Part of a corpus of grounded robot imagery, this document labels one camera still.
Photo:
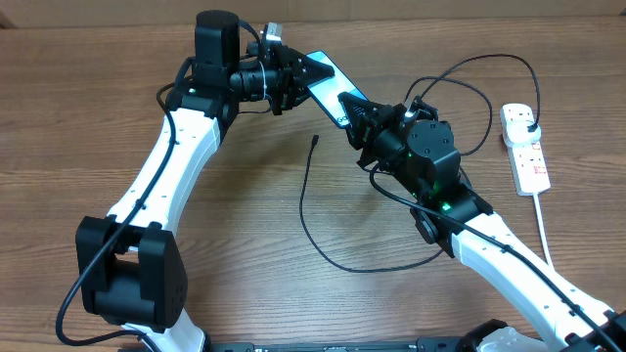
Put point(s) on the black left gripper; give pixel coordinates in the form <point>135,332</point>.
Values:
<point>290,75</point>

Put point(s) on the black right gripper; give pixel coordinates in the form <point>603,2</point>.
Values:
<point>368,113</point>

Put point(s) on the blue Galaxy smartphone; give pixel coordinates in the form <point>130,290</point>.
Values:
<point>325,92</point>

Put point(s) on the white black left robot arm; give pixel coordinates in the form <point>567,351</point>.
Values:
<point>131,272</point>

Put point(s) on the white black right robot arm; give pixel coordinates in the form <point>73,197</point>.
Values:
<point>418,151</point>

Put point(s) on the white charger plug adapter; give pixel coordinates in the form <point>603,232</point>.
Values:
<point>517,133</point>

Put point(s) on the white power strip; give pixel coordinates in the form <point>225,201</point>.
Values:
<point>527,161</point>

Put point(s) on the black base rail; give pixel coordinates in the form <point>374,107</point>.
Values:
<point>504,342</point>

